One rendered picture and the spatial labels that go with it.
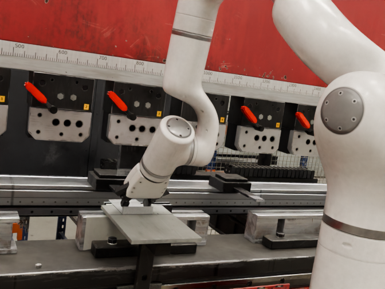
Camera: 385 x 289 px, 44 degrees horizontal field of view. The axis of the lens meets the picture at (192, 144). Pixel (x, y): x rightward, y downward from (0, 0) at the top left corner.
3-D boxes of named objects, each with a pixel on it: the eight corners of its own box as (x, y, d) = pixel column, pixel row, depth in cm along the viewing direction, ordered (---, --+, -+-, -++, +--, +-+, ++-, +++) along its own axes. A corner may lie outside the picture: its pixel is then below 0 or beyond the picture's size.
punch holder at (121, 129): (107, 144, 124) (114, 81, 122) (99, 138, 132) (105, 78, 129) (160, 147, 131) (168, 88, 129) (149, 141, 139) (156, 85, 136)
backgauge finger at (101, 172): (107, 204, 136) (110, 188, 135) (86, 181, 159) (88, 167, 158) (147, 204, 141) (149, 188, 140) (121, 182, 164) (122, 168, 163)
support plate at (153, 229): (130, 244, 107) (131, 240, 107) (100, 208, 130) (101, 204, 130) (201, 241, 115) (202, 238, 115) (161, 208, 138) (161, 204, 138)
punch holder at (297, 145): (290, 155, 151) (298, 104, 149) (274, 149, 159) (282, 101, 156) (326, 157, 158) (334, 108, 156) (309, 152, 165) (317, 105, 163)
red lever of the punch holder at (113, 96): (113, 89, 118) (138, 117, 122) (108, 88, 122) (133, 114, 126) (107, 94, 118) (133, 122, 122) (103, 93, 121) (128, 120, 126)
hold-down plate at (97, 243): (95, 258, 125) (96, 248, 124) (90, 250, 129) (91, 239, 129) (196, 253, 138) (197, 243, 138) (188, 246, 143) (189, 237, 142)
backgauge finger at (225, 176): (244, 205, 156) (246, 190, 156) (208, 184, 179) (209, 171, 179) (274, 205, 162) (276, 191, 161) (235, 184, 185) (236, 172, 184)
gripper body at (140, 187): (172, 156, 121) (157, 181, 129) (133, 154, 116) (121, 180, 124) (178, 180, 117) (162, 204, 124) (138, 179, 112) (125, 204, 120)
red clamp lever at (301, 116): (302, 111, 145) (317, 133, 149) (294, 109, 149) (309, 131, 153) (298, 115, 145) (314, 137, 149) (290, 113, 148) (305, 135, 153)
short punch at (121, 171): (117, 176, 131) (121, 142, 130) (115, 174, 133) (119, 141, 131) (151, 177, 136) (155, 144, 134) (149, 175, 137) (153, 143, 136)
